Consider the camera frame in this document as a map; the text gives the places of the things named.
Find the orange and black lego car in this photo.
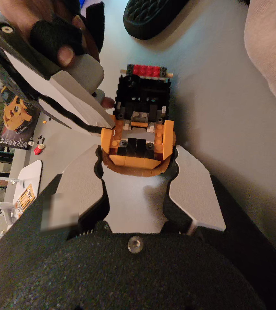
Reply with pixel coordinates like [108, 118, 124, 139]
[100, 63, 176, 178]

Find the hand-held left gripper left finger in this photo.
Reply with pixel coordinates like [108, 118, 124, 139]
[55, 145, 110, 222]

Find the white book stand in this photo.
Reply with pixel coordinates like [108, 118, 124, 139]
[0, 159, 43, 227]

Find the person's right hand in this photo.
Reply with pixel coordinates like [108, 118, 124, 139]
[0, 0, 116, 109]

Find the lego set cardboard box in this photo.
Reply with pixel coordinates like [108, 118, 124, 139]
[0, 86, 41, 151]

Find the black dimpled object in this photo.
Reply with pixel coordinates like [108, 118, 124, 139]
[123, 0, 190, 41]

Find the orange sticker sheet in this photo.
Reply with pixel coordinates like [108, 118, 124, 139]
[14, 184, 36, 218]

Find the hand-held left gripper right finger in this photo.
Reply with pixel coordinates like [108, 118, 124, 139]
[163, 145, 226, 235]

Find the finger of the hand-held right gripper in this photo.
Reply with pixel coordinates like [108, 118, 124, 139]
[3, 50, 116, 129]
[38, 98, 102, 136]

